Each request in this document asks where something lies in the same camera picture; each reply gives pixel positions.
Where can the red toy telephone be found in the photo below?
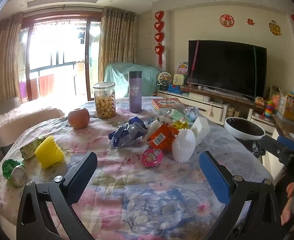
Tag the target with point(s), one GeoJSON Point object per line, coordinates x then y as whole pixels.
{"type": "Point", "coordinates": [259, 102]}

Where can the yellow printed box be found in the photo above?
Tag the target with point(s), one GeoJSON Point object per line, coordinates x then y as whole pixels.
{"type": "Point", "coordinates": [289, 107]}

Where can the orange snack bag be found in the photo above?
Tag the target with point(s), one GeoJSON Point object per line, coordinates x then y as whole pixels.
{"type": "Point", "coordinates": [161, 137]}

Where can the white foam block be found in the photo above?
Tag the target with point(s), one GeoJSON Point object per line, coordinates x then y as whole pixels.
{"type": "Point", "coordinates": [200, 128]}

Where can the yellow snack packet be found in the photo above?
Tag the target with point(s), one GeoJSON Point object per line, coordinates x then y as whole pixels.
{"type": "Point", "coordinates": [179, 125]}

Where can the pink round candy tin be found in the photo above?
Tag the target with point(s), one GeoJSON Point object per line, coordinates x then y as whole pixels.
{"type": "Point", "coordinates": [152, 157]}

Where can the white television cabinet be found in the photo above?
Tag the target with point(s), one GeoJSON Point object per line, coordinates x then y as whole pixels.
{"type": "Point", "coordinates": [199, 100]}

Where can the glass jar of snack balls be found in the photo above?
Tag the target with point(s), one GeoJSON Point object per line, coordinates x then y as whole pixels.
{"type": "Point", "coordinates": [104, 105]}

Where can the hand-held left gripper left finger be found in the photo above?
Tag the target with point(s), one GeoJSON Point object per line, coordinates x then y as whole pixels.
{"type": "Point", "coordinates": [82, 177]}

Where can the toy ferris wheel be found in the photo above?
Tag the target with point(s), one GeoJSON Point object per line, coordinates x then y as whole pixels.
{"type": "Point", "coordinates": [164, 80]}

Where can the pink covered sofa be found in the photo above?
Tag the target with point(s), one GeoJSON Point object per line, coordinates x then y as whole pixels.
{"type": "Point", "coordinates": [19, 120]}

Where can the clear plastic wrapper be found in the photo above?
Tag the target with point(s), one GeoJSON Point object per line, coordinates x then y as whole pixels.
{"type": "Point", "coordinates": [192, 112]}

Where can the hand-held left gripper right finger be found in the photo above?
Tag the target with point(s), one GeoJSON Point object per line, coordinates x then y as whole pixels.
{"type": "Point", "coordinates": [214, 177]}

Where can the red apple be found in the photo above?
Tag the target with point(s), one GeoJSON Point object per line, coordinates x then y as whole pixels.
{"type": "Point", "coordinates": [78, 118]}

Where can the teal covered armchair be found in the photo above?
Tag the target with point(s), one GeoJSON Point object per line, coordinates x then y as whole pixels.
{"type": "Point", "coordinates": [119, 75]}

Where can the yellow foam fruit net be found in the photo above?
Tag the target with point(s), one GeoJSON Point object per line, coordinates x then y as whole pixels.
{"type": "Point", "coordinates": [49, 152]}

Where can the blue toy block set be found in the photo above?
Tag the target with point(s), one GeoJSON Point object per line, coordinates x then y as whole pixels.
{"type": "Point", "coordinates": [173, 88]}

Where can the white round foam fruit net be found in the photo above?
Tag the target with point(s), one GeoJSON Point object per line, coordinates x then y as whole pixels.
{"type": "Point", "coordinates": [184, 145]}

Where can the marble top side counter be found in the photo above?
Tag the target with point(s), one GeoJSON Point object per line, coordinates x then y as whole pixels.
{"type": "Point", "coordinates": [284, 127]}

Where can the round black white-rimmed bin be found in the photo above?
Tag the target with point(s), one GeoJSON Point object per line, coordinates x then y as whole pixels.
{"type": "Point", "coordinates": [244, 128]}

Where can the crushed green yellow carton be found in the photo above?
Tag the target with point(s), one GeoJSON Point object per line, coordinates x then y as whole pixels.
{"type": "Point", "coordinates": [29, 148]}

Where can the beige curtain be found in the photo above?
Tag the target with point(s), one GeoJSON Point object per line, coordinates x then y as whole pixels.
{"type": "Point", "coordinates": [2, 60]}
{"type": "Point", "coordinates": [117, 40]}

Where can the round red wall decal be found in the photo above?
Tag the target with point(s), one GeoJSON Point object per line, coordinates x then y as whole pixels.
{"type": "Point", "coordinates": [227, 20]}

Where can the green drink can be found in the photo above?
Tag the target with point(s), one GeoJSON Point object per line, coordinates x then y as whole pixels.
{"type": "Point", "coordinates": [14, 173]}

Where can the toy house sign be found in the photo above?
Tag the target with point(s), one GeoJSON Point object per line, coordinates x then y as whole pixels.
{"type": "Point", "coordinates": [182, 68]}

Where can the ceiling air vent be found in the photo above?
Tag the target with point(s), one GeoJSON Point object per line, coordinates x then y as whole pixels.
{"type": "Point", "coordinates": [62, 2]}

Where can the green stick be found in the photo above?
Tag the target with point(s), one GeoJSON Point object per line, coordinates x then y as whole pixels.
{"type": "Point", "coordinates": [253, 70]}

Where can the person's right hand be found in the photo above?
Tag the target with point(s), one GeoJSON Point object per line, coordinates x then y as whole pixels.
{"type": "Point", "coordinates": [290, 210]}

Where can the black flat television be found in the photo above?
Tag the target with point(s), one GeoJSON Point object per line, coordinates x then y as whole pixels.
{"type": "Point", "coordinates": [224, 67]}

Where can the green drink carton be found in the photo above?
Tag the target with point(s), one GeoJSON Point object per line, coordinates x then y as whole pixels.
{"type": "Point", "coordinates": [179, 115]}

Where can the purple thermos bottle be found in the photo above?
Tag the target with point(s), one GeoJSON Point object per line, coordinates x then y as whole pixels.
{"type": "Point", "coordinates": [135, 92]}

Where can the pink toy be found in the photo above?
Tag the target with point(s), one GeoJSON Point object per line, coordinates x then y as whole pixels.
{"type": "Point", "coordinates": [275, 103]}

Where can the blue snack bag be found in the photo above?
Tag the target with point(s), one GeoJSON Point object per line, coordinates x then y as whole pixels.
{"type": "Point", "coordinates": [127, 132]}

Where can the wooden framed balcony door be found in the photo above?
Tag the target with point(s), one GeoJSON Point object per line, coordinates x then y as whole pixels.
{"type": "Point", "coordinates": [59, 20]}

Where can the small red character decal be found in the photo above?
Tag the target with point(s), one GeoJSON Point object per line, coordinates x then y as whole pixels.
{"type": "Point", "coordinates": [250, 22]}

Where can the cartoon figure wall decal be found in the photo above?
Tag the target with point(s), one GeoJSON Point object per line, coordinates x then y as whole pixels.
{"type": "Point", "coordinates": [275, 27]}

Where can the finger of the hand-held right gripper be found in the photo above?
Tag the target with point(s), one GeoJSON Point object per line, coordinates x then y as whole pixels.
{"type": "Point", "coordinates": [270, 145]}
{"type": "Point", "coordinates": [287, 143]}

